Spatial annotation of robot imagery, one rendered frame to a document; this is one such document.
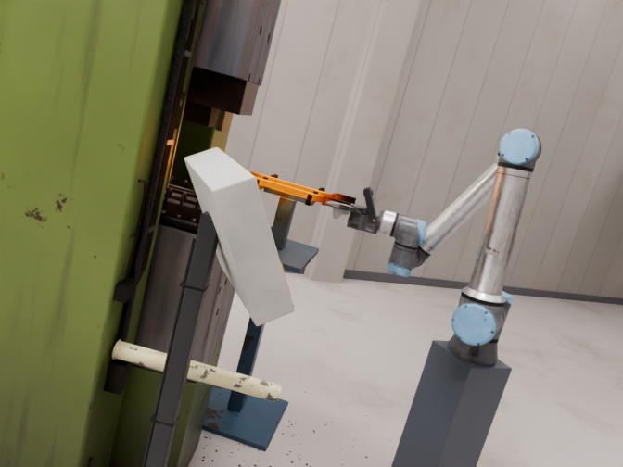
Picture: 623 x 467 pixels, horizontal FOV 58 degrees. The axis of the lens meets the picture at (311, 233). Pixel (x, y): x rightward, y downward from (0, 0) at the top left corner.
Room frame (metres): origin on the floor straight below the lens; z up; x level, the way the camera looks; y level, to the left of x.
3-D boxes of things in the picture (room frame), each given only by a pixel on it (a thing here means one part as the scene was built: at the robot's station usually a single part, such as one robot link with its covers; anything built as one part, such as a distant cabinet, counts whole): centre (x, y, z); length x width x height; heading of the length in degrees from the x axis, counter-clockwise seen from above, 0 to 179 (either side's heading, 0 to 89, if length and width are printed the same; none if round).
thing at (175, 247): (1.73, 0.50, 0.69); 0.56 x 0.38 x 0.45; 89
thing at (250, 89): (1.67, 0.49, 1.32); 0.42 x 0.20 x 0.10; 89
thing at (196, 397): (1.73, 0.50, 0.23); 0.56 x 0.38 x 0.47; 89
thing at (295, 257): (2.21, 0.13, 0.76); 0.40 x 0.30 x 0.02; 172
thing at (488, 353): (2.04, -0.72, 0.65); 0.19 x 0.19 x 0.10
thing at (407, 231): (2.03, -0.34, 1.01); 0.12 x 0.09 x 0.10; 82
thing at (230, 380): (1.32, 0.19, 0.62); 0.44 x 0.05 x 0.05; 89
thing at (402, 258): (2.03, -0.35, 0.89); 0.12 x 0.09 x 0.12; 155
